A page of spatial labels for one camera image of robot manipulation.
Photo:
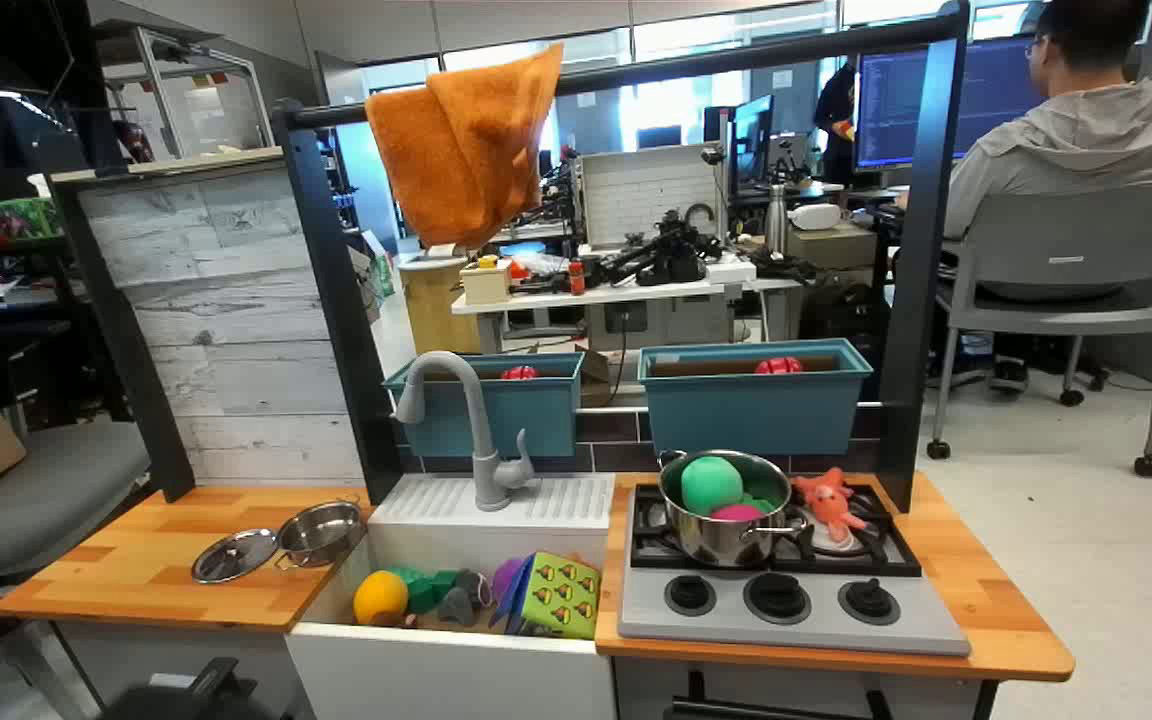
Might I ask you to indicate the yellow waste bin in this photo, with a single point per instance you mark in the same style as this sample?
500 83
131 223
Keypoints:
437 305

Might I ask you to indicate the black stove knob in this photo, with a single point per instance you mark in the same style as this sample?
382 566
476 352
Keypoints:
868 602
776 599
689 594

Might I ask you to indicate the computer monitor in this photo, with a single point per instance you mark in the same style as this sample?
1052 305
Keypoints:
989 95

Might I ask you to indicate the red toy in bin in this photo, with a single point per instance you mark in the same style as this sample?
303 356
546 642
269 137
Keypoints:
516 372
776 365

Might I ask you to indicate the large teal bin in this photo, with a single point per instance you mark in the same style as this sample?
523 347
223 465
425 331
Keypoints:
751 414

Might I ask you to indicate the green cloth cube with boats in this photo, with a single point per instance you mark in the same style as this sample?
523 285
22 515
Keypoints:
561 599

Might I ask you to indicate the grey plush toy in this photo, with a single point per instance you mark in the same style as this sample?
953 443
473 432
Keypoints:
464 599

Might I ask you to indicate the grey toy faucet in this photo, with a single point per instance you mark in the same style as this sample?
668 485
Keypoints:
480 427

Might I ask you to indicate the white toy sink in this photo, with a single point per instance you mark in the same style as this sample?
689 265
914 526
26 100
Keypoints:
442 674

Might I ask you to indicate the metal pot lid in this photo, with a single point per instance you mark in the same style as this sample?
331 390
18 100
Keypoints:
232 554

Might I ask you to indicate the black kitchen frame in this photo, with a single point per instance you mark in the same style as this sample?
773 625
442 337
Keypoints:
920 265

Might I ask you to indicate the orange cloth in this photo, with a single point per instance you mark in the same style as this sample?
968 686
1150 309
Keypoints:
463 140

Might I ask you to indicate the whitewashed wood panel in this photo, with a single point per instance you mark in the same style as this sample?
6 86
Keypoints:
231 347

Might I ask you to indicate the grey office chair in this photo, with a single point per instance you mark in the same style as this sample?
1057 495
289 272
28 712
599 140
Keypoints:
1071 254

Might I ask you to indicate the grey padded seat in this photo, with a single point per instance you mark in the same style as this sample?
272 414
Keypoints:
28 506

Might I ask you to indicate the green ball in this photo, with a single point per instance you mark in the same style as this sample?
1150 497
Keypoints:
708 481

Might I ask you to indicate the small teal bin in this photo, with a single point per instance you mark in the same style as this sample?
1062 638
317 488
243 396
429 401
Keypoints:
480 414

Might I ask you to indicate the toy stove top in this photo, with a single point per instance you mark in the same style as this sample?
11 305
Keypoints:
878 545

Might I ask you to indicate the yellow ball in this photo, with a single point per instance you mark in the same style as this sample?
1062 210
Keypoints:
382 599

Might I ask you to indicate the plain wooden counter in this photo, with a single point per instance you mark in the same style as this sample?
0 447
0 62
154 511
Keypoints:
121 563

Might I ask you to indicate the small metal bowl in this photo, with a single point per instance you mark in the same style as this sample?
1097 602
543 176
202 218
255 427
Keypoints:
320 535

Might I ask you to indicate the orange toy fish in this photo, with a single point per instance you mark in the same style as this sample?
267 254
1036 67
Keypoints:
825 506

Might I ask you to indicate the seated person in grey hoodie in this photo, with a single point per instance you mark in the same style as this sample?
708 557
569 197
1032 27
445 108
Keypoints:
1082 135

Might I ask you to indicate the pink ball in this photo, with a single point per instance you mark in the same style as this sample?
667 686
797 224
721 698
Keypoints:
736 515

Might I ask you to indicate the black device on desk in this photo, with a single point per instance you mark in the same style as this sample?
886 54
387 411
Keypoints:
668 247

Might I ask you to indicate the wooden counter with stove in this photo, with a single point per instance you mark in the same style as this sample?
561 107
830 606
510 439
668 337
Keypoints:
989 614

